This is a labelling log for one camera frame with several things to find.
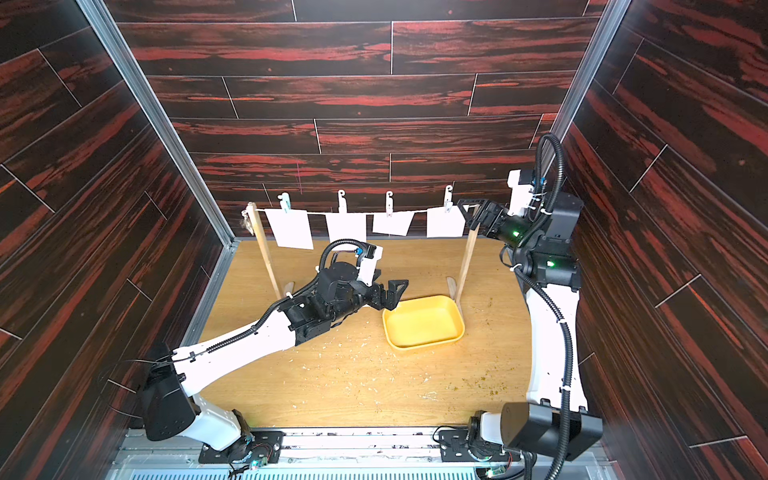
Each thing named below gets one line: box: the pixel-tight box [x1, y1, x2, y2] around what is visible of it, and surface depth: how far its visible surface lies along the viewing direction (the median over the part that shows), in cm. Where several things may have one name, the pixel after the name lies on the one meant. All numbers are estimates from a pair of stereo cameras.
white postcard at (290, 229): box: [264, 209, 314, 250], surface depth 73 cm
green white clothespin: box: [277, 192, 291, 213], surface depth 65 cm
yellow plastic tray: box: [382, 295, 465, 351], surface depth 97 cm
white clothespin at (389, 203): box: [386, 190, 394, 218], surface depth 65 cm
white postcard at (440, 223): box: [426, 206, 466, 238], surface depth 75 cm
